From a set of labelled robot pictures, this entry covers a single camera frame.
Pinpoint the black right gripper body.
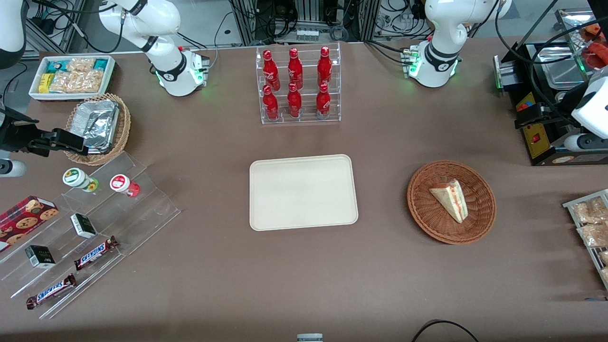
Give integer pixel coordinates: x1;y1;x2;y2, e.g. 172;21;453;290
0;108;54;157

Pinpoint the triangular sandwich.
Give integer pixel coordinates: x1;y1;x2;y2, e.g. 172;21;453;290
429;179;469;224

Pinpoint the light tan wicker basket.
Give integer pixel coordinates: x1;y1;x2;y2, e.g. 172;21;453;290
64;93;131;166

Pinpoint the tray of packaged snacks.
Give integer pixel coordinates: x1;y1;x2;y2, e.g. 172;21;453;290
562;189;608;290

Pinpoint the brown round wicker basket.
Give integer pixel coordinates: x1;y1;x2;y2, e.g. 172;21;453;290
407;160;497;245

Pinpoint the beige plastic tray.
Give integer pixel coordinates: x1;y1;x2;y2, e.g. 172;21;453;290
249;154;359;231

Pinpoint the black food warmer machine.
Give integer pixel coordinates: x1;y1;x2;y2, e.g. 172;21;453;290
493;9;608;167

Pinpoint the aluminium foil container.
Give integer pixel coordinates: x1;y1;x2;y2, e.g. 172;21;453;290
71;100;120;154

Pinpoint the green lid cup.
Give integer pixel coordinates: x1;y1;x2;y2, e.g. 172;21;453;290
62;168;99;192

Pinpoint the right wrist white cylinder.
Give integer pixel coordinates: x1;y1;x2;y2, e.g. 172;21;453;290
0;159;27;178

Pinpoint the white rectangular snack bin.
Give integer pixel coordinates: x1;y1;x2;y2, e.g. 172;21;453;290
28;55;116;101

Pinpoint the steel warmer pan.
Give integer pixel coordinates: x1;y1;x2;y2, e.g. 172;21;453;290
537;47;588;90

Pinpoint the large clear cracker bag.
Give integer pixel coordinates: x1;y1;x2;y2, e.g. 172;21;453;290
49;70;105;94

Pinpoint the red lid cup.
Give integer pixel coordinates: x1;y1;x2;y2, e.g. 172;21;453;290
110;174;141;198

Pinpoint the small clear cracker bag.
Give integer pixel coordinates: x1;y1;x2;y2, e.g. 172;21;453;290
66;57;96;73

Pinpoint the small black box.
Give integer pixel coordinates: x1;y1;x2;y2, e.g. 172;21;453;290
70;213;97;239
25;245;56;269

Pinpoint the red plaid cookie box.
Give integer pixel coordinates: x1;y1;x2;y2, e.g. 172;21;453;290
0;196;59;252

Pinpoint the clear acrylic stepped display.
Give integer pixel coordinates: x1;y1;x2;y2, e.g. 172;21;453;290
0;151;181;320

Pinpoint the clear bag of snacks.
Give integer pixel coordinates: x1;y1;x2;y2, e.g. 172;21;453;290
571;197;608;224
577;222;608;248

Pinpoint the Snickers chocolate bar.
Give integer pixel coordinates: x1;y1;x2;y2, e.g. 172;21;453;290
26;274;77;310
74;236;119;271

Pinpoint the red cola bottle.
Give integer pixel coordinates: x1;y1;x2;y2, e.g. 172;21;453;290
316;83;332;119
287;83;303;119
317;46;333;89
287;47;304;90
262;85;280;121
262;49;281;91

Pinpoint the clear acrylic bottle rack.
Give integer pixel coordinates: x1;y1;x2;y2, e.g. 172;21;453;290
256;42;342;125

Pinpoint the left wrist cylinder with bracket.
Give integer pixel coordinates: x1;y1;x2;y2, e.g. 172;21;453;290
563;134;608;153

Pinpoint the black looped cable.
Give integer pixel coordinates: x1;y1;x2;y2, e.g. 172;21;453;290
411;320;480;342

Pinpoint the aluminium frame with cables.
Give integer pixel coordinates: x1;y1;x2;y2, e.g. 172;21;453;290
229;0;428;46

